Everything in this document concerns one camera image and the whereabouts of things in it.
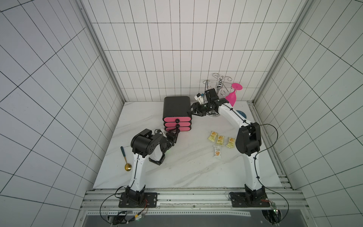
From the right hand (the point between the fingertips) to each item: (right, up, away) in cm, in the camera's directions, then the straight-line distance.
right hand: (184, 113), depth 91 cm
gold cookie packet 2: (+22, -25, -2) cm, 33 cm away
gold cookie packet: (+20, -17, +6) cm, 27 cm away
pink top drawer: (-4, -4, -2) cm, 6 cm away
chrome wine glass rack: (+25, +18, +1) cm, 31 cm away
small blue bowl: (+45, -1, +16) cm, 48 cm away
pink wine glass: (+34, +11, +5) cm, 36 cm away
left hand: (-4, -13, +7) cm, 15 cm away
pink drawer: (-5, -8, +2) cm, 9 cm away
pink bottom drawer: (-11, -11, +5) cm, 17 cm away
